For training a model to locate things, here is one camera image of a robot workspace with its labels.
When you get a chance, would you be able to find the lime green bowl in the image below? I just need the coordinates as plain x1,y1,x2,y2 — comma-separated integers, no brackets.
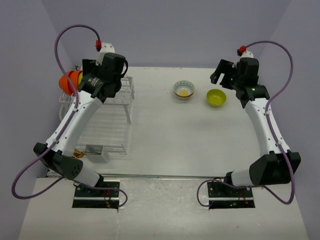
77,70,83,86
206,89,227,108

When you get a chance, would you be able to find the orange bowl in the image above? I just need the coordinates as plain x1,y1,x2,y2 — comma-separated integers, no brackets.
66,70,83,96
58,75,73,96

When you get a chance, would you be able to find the yellow dotted white bowl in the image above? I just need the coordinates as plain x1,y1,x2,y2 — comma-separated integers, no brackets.
173,80,195,95

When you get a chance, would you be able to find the floral patterned white bowl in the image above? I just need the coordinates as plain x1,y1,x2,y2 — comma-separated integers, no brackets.
174,92,194,100

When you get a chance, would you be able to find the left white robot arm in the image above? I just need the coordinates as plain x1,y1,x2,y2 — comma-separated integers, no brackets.
33,52,128,197

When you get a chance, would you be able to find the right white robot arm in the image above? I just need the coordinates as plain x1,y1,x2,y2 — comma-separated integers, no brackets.
210,57,301,197

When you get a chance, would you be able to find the clear cutlery holder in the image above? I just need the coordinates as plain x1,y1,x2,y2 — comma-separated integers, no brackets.
84,145,109,164

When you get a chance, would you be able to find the golden spoon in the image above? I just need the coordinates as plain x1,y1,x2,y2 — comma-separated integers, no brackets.
71,148,101,159

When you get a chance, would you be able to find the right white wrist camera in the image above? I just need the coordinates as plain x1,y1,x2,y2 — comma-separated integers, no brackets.
236,49,254,62

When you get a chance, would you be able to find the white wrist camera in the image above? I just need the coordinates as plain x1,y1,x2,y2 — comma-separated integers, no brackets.
236,49,254,62
95,42,115,66

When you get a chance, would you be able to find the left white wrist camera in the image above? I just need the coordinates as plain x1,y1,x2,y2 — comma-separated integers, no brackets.
95,42,115,66

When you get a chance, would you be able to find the white wire dish rack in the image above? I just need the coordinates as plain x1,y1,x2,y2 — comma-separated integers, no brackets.
75,75,135,155

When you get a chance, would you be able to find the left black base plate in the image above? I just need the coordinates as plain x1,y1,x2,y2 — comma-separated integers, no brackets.
72,183,120,210

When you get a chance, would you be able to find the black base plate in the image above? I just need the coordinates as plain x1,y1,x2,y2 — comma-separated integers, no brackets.
72,183,120,210
207,181,256,209

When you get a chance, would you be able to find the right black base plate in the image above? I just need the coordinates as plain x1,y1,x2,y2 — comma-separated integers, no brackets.
207,181,256,209

